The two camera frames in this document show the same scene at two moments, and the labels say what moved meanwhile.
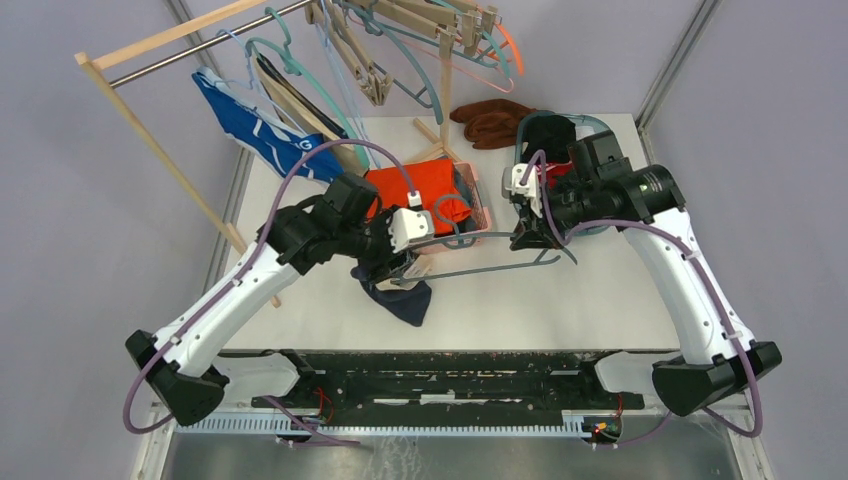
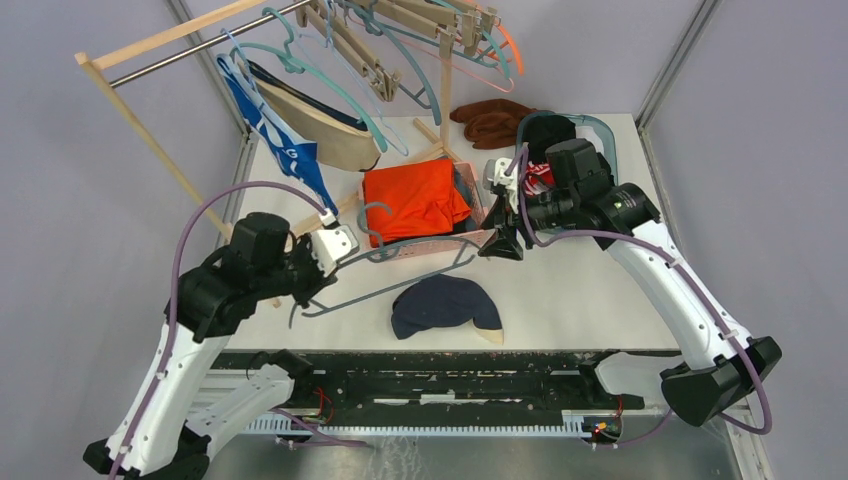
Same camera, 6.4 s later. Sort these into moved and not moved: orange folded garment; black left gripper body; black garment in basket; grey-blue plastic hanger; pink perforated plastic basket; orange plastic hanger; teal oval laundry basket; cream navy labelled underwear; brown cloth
Moved: grey-blue plastic hanger; black left gripper body; cream navy labelled underwear
Not moved: orange plastic hanger; brown cloth; teal oval laundry basket; pink perforated plastic basket; orange folded garment; black garment in basket
